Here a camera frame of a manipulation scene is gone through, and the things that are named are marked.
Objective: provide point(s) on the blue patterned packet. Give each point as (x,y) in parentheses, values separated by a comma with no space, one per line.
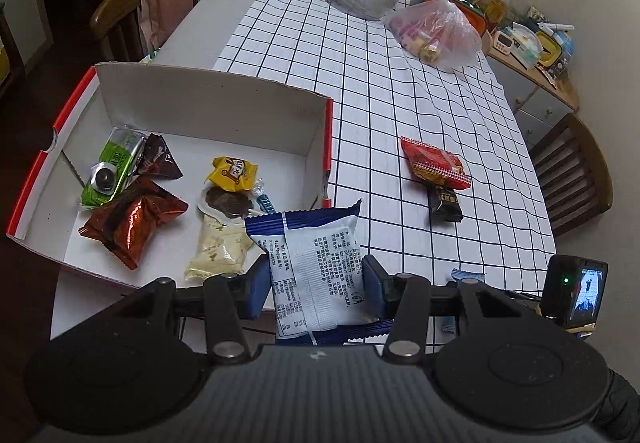
(565,45)

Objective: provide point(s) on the clear-wrapped brown cookie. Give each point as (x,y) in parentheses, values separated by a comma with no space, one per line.
(225,203)

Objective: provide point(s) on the red and white cardboard box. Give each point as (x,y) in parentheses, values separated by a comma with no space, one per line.
(200,113)

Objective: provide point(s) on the cream nougat snack packet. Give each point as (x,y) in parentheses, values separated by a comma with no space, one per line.
(217,248)

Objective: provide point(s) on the red snack packet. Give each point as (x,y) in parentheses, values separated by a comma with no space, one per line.
(435,163)

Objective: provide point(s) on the white drawer cabinet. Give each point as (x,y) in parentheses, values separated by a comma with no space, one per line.
(540,113)

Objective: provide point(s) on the blue and white snack packet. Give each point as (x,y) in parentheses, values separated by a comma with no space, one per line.
(310,268)

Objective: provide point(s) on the green foil snack packet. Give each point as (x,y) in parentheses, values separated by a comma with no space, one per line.
(119,152)

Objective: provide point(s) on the dark wooden chair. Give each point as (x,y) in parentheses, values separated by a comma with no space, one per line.
(575,173)

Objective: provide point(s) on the plastic bag of snacks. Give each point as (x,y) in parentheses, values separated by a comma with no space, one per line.
(440,38)

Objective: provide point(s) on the white checkered tablecloth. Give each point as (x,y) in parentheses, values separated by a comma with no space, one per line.
(375,98)

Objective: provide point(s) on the yellow tissue box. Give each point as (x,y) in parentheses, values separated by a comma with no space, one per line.
(550,54)

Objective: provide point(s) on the white and green tissue pack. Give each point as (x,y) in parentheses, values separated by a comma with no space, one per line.
(525,43)

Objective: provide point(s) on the black snack packet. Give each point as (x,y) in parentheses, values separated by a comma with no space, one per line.
(445,208)

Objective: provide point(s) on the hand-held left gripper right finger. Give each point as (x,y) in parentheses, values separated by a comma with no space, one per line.
(372,288)

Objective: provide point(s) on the yellow snack packet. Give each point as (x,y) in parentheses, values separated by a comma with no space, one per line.
(232,173)

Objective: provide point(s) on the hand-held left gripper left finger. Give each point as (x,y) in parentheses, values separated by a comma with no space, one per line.
(257,290)

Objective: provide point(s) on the blue twist-wrapped candy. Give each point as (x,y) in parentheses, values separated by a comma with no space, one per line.
(265,204)

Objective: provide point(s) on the light blue snack packet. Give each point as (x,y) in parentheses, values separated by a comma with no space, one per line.
(460,274)

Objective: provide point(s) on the dark brown snack packet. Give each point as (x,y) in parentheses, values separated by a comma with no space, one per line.
(160,160)

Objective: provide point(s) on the red-brown foil snack packet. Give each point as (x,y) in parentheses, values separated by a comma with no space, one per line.
(132,223)

